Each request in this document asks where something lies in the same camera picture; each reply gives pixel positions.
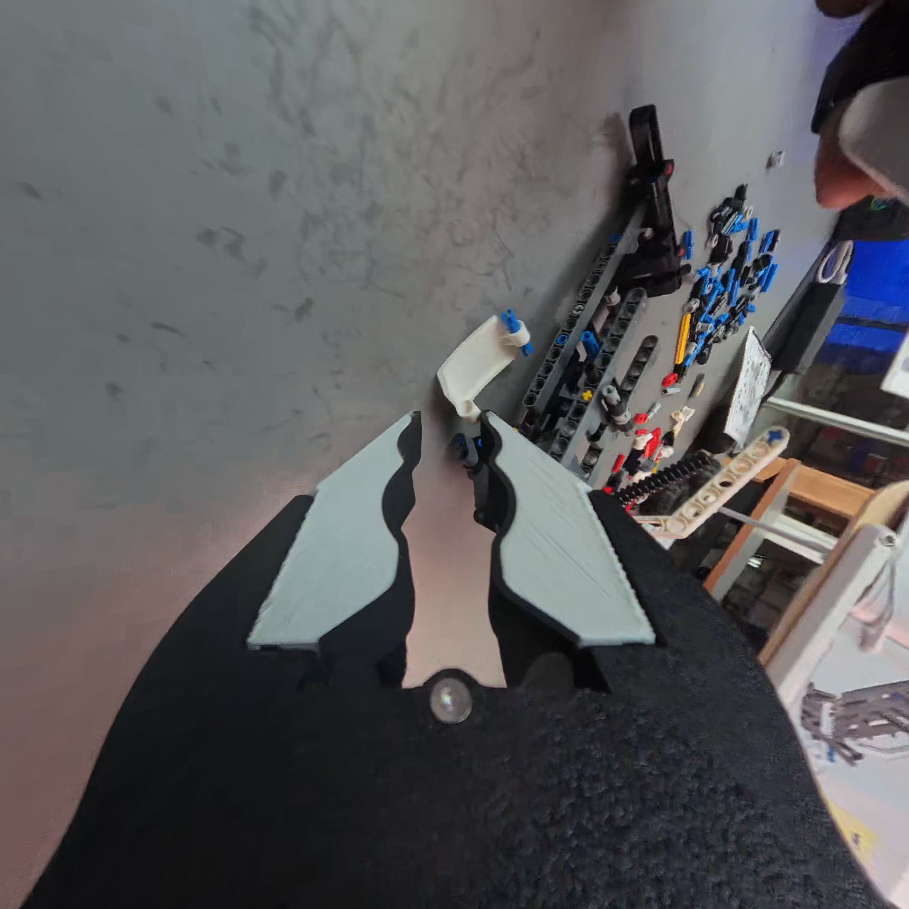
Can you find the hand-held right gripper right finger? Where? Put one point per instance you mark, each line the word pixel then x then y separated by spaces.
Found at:
pixel 568 561

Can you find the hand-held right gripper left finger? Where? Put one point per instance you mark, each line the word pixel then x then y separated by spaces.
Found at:
pixel 327 561

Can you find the white bent toy beam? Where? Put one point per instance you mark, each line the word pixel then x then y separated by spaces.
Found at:
pixel 724 483

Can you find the grey black toy chassis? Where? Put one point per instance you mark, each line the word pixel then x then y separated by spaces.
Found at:
pixel 611 341

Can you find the white curved toy panel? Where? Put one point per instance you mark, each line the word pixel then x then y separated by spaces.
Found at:
pixel 476 355

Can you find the blue toy pin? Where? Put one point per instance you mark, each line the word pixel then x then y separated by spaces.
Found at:
pixel 510 323

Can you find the toy sticker sheet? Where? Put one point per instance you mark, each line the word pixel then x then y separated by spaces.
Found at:
pixel 749 383

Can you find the building instruction booklet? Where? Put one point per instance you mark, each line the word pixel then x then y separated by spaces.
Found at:
pixel 852 710

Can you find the grey desk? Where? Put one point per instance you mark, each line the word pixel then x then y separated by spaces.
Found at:
pixel 213 213

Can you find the person's left hand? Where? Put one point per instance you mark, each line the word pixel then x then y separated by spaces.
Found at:
pixel 845 181

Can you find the black sensor box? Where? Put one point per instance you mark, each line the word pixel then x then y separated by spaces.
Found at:
pixel 870 220

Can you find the pile of red white pieces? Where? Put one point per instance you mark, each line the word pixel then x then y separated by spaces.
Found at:
pixel 646 440

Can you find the blue storage bin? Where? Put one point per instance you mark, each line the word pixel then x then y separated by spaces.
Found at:
pixel 873 305

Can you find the black power adapter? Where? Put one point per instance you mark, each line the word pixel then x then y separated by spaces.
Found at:
pixel 809 327

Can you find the pile of blue black pins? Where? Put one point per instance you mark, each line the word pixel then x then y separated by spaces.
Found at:
pixel 724 284

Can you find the wood-edged office table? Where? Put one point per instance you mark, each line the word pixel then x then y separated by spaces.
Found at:
pixel 817 490

